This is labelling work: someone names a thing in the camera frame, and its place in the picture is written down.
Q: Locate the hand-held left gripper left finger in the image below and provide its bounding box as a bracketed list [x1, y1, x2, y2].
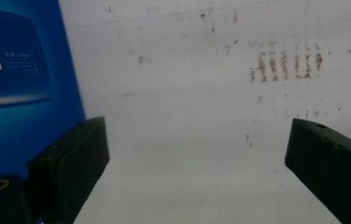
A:
[26, 116, 111, 224]

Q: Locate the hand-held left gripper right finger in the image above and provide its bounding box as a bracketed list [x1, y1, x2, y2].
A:
[284, 118, 351, 224]

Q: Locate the white paper mat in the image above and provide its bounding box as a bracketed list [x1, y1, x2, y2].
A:
[57, 0, 351, 224]

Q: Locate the blue cardboard box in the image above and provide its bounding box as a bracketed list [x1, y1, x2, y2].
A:
[0, 0, 87, 185]

